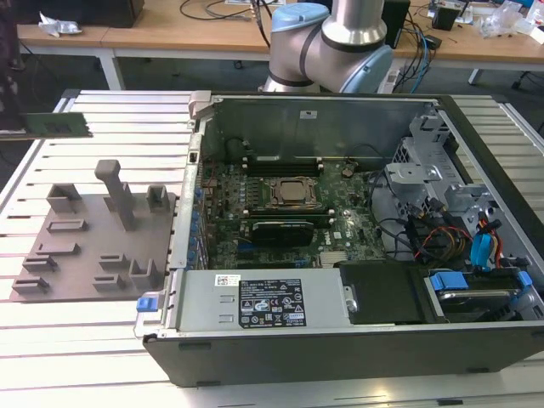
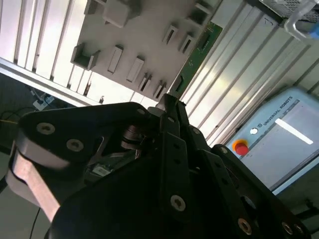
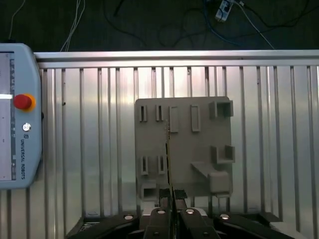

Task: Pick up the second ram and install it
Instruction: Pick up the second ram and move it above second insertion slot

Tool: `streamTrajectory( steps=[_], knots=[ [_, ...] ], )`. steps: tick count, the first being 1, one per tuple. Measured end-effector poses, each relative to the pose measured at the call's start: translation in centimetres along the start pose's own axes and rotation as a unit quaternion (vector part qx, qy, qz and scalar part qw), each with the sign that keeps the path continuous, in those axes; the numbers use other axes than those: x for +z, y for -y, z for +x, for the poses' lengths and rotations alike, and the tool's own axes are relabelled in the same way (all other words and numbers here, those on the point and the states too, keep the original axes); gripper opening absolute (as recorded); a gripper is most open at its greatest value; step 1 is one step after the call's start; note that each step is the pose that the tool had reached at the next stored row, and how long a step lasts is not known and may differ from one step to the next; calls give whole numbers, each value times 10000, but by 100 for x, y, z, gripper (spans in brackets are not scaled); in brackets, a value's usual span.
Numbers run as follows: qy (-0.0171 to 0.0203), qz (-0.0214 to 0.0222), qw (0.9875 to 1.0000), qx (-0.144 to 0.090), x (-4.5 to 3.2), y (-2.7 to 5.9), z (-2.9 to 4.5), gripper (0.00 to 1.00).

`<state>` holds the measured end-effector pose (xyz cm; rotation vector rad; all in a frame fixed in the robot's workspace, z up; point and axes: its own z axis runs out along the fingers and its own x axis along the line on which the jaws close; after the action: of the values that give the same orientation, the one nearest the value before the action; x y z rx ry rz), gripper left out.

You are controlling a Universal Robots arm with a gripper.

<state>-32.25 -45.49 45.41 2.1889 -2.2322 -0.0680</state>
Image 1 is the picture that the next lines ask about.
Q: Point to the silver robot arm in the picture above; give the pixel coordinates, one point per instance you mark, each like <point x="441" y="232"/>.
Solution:
<point x="306" y="47"/>

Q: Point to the black RAM slot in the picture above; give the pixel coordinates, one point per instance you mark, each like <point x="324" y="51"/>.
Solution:
<point x="282" y="163"/>
<point x="289" y="211"/>
<point x="282" y="168"/>
<point x="289" y="214"/>
<point x="282" y="158"/>
<point x="289" y="207"/>
<point x="289" y="218"/>
<point x="282" y="173"/>

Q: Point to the green RAM stick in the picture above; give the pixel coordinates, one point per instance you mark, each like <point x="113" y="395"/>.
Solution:
<point x="55" y="124"/>

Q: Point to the silver CPU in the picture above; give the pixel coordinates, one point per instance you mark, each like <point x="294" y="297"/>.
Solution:
<point x="293" y="190"/>

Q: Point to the black graphics card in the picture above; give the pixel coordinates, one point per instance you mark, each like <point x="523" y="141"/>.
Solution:
<point x="282" y="233"/>

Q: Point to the green motherboard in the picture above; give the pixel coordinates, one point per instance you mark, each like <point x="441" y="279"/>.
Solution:
<point x="340" y="200"/>

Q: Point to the silver coin battery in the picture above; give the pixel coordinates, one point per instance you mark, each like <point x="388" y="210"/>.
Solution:
<point x="348" y="171"/>

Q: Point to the grey power supply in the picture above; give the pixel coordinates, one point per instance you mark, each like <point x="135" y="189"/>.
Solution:
<point x="200" y="297"/>

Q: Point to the silver metal drive cage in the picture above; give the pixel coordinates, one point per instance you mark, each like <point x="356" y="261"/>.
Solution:
<point x="408" y="174"/>

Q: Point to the black plastic shroud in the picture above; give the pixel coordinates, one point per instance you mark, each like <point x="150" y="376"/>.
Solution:
<point x="382" y="293"/>

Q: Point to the black open PC case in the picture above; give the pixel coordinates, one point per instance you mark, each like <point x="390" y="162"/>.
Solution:
<point x="297" y="357"/>

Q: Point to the blue case latch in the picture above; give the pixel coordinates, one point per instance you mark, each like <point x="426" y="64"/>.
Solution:
<point x="146" y="304"/>

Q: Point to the white power strip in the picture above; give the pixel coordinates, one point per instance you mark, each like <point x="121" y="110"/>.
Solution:
<point x="390" y="81"/>

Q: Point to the brown parts rack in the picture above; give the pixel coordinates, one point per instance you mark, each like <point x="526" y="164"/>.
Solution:
<point x="85" y="238"/>

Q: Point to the hard disk in blue carrier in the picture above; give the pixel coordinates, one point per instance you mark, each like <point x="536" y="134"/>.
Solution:
<point x="446" y="281"/>

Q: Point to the wooden desk white legs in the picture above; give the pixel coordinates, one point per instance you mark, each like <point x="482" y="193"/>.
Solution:
<point x="149" y="38"/>
<point x="489" y="51"/>

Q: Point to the tall black box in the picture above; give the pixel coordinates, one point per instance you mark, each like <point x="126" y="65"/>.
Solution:
<point x="396" y="21"/>

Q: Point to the small black box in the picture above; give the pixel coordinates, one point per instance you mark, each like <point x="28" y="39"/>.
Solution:
<point x="445" y="18"/>

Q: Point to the crumpled clear plastic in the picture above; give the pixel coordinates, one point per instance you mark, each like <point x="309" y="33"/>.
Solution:
<point x="59" y="26"/>

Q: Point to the clear plastic bags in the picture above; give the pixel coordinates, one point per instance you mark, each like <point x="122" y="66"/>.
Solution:
<point x="506" y="19"/>

